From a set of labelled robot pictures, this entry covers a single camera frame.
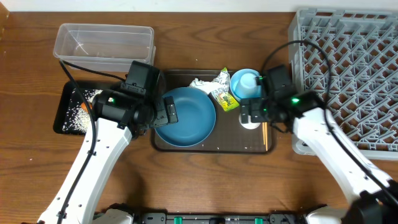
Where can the light blue cup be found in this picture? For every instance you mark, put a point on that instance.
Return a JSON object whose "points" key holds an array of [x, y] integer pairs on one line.
{"points": [[247, 86]]}

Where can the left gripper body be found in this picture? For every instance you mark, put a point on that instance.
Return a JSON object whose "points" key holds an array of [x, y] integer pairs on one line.
{"points": [[151, 114]]}

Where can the grey dishwasher rack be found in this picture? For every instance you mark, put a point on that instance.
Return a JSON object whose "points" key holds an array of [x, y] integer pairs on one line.
{"points": [[352, 57]]}

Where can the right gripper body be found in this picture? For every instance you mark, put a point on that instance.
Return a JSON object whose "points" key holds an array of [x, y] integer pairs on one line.
{"points": [[267, 111]]}

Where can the wooden chopstick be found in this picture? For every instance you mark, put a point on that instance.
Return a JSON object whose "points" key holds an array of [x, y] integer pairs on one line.
{"points": [[267, 138], [264, 134]]}

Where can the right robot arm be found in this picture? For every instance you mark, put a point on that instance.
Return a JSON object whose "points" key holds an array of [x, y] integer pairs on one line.
{"points": [[370, 192]]}

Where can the dark blue plate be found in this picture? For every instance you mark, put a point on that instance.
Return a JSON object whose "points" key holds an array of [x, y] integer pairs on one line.
{"points": [[196, 118]]}

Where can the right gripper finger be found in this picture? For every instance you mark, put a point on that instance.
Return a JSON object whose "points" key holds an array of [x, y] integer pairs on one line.
{"points": [[244, 110], [256, 110]]}

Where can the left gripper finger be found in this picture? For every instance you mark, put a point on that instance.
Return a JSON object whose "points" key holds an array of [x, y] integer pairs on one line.
{"points": [[161, 117], [171, 109]]}

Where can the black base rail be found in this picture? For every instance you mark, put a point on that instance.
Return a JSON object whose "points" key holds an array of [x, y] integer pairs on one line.
{"points": [[163, 218]]}

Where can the crumpled white tissue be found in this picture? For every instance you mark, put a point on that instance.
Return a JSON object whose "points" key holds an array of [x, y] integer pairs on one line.
{"points": [[206, 87]]}

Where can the brown serving tray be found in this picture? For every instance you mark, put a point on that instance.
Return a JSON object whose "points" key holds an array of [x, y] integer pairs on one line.
{"points": [[228, 136]]}

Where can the silver green snack wrapper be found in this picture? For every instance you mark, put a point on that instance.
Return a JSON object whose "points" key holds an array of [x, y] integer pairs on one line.
{"points": [[221, 92]]}

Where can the white pink cup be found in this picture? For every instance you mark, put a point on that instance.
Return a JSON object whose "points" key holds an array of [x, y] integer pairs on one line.
{"points": [[249, 124]]}

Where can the pile of white rice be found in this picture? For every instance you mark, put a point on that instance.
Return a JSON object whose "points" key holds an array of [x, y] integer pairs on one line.
{"points": [[76, 120]]}

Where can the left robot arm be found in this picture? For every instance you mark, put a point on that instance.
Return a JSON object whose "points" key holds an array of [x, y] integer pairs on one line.
{"points": [[117, 118]]}

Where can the clear plastic container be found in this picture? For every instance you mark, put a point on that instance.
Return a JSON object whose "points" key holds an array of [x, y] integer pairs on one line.
{"points": [[105, 47]]}

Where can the orange carrot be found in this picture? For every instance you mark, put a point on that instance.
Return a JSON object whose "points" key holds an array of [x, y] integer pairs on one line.
{"points": [[83, 107]]}

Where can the black rectangular tray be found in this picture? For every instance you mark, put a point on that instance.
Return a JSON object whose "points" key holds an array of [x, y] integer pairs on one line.
{"points": [[89, 90]]}

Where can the light blue bowl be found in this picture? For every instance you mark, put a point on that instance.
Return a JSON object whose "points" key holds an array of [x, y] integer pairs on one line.
{"points": [[237, 75]]}

